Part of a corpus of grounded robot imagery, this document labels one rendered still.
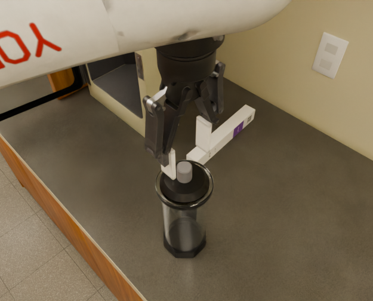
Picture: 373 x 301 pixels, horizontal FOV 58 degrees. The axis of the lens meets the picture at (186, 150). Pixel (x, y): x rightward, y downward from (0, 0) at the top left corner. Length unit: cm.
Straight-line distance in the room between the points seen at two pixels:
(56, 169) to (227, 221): 49
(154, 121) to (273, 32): 70
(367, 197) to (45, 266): 153
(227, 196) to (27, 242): 138
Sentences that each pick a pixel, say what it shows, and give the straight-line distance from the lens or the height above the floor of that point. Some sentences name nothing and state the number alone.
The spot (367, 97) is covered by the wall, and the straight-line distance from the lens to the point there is 102.
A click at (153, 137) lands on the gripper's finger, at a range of 46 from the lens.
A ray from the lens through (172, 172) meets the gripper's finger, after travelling 54.
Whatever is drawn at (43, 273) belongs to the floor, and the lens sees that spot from 193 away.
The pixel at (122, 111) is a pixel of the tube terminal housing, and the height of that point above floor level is 98.
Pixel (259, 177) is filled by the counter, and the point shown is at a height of 94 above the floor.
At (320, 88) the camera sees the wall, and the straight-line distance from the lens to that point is 107.
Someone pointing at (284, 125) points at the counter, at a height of 94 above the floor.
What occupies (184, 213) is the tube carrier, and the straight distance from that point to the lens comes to 62.
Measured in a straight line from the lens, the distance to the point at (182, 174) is 58.
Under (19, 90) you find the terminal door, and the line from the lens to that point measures 108.
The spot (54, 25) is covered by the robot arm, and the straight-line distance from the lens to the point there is 21.
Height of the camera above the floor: 167
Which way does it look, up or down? 48 degrees down
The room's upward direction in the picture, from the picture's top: straight up
